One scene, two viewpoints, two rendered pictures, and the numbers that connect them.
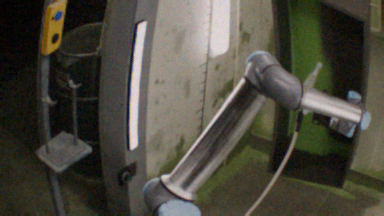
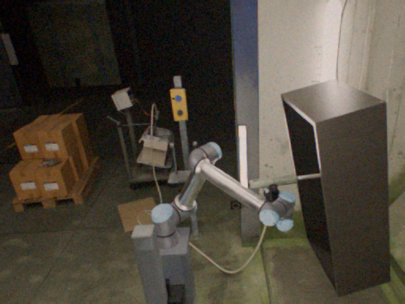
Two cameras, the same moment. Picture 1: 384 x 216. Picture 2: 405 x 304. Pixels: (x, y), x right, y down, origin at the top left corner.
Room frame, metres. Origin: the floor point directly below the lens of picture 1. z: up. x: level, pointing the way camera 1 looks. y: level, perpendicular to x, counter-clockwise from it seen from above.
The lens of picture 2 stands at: (1.20, -1.88, 2.11)
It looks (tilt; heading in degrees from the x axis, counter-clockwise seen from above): 27 degrees down; 58
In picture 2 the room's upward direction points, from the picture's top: 3 degrees counter-clockwise
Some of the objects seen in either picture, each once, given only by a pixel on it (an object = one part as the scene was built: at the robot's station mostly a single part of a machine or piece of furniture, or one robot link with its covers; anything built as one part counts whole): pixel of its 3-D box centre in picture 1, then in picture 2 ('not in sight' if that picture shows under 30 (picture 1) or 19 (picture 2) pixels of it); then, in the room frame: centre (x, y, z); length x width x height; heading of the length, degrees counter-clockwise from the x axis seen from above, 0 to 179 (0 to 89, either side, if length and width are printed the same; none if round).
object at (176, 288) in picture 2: not in sight; (170, 301); (1.39, -1.18, 1.35); 0.09 x 0.07 x 0.07; 150
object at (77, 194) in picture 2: not in sight; (62, 180); (1.32, 2.89, 0.07); 1.20 x 0.80 x 0.14; 67
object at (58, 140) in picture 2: not in sight; (58, 139); (1.42, 2.81, 0.69); 0.38 x 0.29 x 0.36; 61
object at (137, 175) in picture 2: not in sight; (145, 138); (2.38, 2.22, 0.64); 0.73 x 0.50 x 1.27; 151
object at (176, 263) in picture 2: not in sight; (172, 274); (1.77, 0.01, 0.32); 0.31 x 0.31 x 0.64; 60
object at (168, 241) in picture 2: not in sight; (165, 235); (1.77, 0.01, 0.69); 0.19 x 0.19 x 0.10
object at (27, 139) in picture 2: not in sight; (36, 140); (1.18, 2.97, 0.69); 0.38 x 0.29 x 0.36; 61
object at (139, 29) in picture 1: (133, 84); (243, 160); (2.62, 0.25, 0.96); 0.06 x 0.02 x 0.63; 150
